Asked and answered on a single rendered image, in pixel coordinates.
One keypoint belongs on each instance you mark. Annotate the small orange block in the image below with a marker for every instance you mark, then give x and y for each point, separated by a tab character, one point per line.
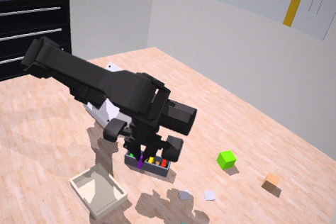
270	182

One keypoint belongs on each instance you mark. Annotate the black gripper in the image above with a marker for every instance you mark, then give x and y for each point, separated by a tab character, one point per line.
137	135

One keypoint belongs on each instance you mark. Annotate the beige shallow tray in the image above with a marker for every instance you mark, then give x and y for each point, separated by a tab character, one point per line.
98	190

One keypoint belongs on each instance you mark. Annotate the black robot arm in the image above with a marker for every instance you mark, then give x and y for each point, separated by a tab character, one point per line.
133	93

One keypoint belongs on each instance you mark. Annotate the bright green cube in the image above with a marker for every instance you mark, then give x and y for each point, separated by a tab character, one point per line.
226	159

